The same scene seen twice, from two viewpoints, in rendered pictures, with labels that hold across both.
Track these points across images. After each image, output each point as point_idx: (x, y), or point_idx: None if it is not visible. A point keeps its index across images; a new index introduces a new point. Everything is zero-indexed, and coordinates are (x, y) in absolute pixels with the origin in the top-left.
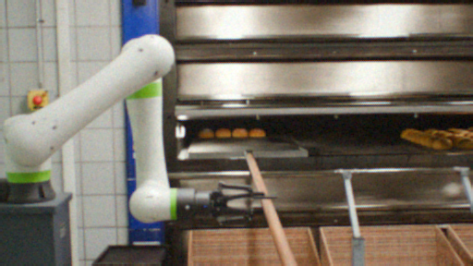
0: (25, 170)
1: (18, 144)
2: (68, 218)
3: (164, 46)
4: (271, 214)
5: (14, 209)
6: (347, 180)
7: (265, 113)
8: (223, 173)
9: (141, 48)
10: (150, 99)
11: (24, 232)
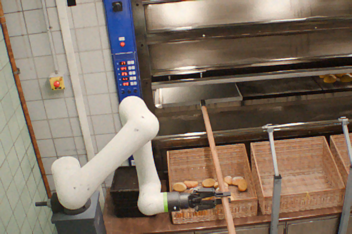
0: None
1: (67, 203)
2: (99, 205)
3: (152, 124)
4: (229, 224)
5: (69, 221)
6: (270, 133)
7: (214, 83)
8: (188, 134)
9: (137, 128)
10: None
11: (77, 229)
